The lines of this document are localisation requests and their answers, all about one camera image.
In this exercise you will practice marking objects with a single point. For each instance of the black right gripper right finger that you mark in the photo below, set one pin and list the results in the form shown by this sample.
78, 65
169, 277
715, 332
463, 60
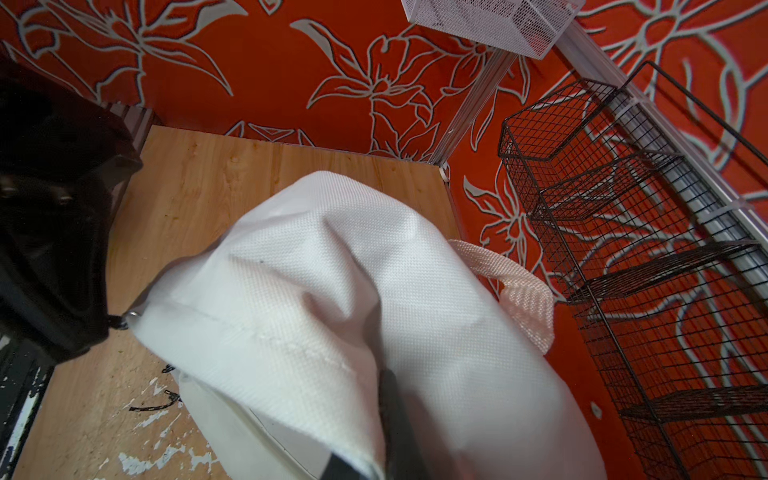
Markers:
403, 459

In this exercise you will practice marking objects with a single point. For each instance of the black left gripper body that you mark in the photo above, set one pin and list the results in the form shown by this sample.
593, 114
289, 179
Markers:
62, 156

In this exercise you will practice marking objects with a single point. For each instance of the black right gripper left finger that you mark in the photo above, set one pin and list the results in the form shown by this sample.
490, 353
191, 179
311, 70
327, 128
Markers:
338, 469

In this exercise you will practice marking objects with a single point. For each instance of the white canvas backpack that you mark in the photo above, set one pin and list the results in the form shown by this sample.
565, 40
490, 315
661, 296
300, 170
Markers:
277, 334

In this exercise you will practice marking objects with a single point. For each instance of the black wire wall basket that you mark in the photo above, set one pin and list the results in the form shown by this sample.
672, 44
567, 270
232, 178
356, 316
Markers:
665, 273

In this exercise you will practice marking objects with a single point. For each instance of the white wire wall basket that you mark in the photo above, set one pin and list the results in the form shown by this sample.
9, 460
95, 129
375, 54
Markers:
525, 27

